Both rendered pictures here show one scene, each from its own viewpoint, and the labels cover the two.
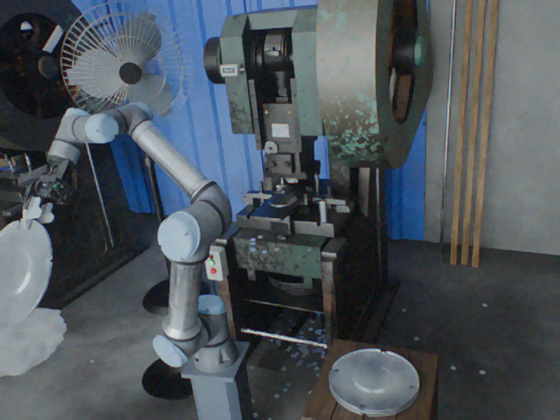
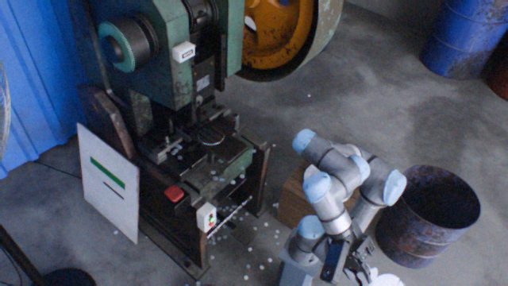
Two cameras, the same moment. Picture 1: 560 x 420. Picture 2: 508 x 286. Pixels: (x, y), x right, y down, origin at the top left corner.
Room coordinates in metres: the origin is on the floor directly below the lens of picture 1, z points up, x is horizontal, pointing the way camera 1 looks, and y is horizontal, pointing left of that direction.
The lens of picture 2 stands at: (1.59, 1.16, 2.05)
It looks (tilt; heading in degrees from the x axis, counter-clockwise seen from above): 47 degrees down; 279
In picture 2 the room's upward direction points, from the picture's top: 6 degrees clockwise
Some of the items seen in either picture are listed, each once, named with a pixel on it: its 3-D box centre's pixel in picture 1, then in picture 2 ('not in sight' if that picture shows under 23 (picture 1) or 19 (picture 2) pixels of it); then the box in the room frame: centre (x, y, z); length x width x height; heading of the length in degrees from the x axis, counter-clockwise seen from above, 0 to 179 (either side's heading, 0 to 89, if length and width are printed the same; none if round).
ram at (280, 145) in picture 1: (285, 134); (195, 83); (2.05, -0.07, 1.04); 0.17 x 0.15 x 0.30; 153
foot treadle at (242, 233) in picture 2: (295, 330); (213, 211); (1.97, -0.03, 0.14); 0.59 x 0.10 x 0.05; 153
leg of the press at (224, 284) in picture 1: (261, 237); (139, 181); (2.34, 0.09, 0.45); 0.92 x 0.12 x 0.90; 153
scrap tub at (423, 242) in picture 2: not in sight; (421, 218); (0.78, -0.24, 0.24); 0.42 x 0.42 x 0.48
